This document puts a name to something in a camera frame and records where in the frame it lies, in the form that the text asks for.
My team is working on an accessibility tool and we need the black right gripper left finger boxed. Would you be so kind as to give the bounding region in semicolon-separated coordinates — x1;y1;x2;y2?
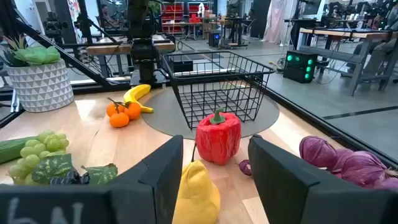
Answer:
0;134;184;224

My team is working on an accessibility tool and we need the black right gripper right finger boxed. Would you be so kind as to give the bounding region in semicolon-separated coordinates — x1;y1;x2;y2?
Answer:
248;134;398;224

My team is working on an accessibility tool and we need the black grape bunch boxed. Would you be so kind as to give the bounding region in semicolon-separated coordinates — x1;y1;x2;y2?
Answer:
49;164;119;187

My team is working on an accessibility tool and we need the green grape bunch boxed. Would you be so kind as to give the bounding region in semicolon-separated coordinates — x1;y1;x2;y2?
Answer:
7;129;75;187

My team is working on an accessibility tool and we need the orange tangerine bunch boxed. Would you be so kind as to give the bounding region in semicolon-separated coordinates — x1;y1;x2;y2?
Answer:
106;97;142;128

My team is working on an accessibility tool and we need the green cucumber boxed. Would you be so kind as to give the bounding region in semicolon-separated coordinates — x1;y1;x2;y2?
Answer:
0;136;40;165

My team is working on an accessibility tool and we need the red bell pepper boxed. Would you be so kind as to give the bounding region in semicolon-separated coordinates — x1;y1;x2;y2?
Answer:
195;108;242;166

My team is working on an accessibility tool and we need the yellow banana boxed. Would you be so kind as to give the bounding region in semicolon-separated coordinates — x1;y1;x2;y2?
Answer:
123;83;155;114

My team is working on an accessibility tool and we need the grey round mat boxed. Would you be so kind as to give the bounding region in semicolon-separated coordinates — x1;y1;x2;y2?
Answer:
141;86;280;140

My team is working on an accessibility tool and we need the succulent in white pot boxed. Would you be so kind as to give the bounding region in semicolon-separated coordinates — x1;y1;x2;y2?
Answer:
1;34;75;113

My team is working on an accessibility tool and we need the computer tower with green lights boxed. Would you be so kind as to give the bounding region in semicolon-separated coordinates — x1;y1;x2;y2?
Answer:
282;50;318;84

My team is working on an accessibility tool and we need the wooden background table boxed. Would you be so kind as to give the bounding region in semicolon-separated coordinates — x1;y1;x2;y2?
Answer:
298;27;398;96

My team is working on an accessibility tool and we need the pink curtain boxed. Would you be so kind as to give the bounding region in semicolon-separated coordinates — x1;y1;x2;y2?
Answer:
262;0;289;44

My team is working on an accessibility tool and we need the person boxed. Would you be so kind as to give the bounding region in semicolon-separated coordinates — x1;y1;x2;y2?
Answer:
99;4;123;29

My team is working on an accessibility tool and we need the computer tower with blue light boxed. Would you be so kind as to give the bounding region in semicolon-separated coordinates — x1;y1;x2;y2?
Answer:
208;32;221;48

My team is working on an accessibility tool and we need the shelf with red bins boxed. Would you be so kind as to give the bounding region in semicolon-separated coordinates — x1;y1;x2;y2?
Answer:
160;2;203;34

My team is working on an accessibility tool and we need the black wire basket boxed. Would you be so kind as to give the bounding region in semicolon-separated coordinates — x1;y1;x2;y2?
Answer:
162;51;276;130

